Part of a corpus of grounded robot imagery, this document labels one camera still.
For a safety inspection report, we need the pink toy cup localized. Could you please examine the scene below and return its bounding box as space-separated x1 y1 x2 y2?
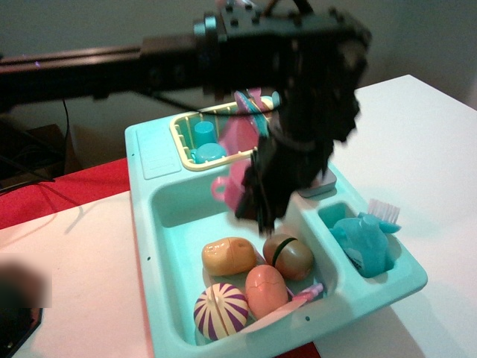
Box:
210 159 251 211

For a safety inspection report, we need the grey toy faucet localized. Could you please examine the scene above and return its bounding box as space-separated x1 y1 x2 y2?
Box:
297 168 337 198

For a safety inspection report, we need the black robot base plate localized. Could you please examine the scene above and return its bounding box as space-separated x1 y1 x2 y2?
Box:
1 308 43 357

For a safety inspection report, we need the yellow dish drying rack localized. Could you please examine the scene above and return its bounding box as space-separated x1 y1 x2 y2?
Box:
169 101 256 172

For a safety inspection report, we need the lying blue toy cup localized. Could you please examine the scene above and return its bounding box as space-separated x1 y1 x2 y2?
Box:
191 143 227 164

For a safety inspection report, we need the pink toy egg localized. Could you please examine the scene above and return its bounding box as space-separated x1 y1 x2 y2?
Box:
245 265 288 319

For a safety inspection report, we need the blue dish brush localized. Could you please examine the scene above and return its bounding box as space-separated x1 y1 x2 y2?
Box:
358 198 401 234

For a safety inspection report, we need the pink toy fork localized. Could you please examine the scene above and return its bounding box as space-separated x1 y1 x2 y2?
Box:
247 88 262 109

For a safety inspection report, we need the light blue toy knife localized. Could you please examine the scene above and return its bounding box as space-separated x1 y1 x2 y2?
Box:
271 91 281 109

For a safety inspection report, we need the teal toy plate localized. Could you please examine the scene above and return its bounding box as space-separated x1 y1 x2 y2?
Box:
234 91 269 137

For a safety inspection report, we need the white toy knife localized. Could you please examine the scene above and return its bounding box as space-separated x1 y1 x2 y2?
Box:
239 298 307 334

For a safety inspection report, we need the black power cord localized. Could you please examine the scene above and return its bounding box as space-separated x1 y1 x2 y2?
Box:
61 99 72 165

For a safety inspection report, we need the pink toy utensil handle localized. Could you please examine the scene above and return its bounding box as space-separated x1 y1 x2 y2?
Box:
292 283 324 302

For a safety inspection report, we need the pink toy plate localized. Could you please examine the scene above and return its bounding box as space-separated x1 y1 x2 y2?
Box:
218 116 259 156

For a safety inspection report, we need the blue toy soap bottle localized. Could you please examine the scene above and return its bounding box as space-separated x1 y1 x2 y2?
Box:
330 213 401 278

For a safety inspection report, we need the purple striped toy onion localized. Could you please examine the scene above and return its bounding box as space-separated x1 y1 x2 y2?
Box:
193 283 249 341

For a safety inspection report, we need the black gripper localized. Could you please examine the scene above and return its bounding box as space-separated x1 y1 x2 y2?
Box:
235 122 333 236

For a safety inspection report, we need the teal toy sink unit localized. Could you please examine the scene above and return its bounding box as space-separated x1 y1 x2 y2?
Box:
125 116 428 357

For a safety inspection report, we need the brown toy kiwi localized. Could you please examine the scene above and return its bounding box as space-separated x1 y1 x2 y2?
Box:
262 233 314 280

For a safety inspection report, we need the red cloth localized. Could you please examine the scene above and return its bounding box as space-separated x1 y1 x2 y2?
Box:
1 159 130 229

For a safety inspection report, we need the yellow toy potato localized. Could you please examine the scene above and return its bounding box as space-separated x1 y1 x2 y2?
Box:
201 237 257 276

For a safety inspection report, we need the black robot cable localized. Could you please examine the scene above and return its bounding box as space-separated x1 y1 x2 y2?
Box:
148 91 284 115

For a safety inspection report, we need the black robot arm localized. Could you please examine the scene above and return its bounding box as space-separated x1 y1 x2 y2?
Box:
1 1 372 234

